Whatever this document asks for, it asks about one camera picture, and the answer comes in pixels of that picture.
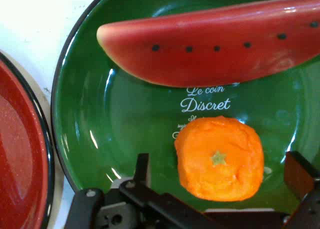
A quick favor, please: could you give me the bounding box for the toy watermelon slice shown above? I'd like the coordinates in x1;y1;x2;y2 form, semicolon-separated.
96;0;320;88

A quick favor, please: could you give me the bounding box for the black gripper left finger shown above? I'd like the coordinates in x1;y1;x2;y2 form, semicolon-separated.
65;152;213;229

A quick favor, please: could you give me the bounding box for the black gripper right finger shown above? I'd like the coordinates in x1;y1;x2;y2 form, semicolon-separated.
282;150;320;229

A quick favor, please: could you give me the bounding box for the toy orange mandarin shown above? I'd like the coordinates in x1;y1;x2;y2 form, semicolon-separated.
173;115;265;203

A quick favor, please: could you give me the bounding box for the red enamel plate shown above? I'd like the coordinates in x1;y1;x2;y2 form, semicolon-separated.
0;51;55;229

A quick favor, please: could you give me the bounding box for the green enamel plate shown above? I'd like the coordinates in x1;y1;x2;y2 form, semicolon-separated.
50;0;320;214

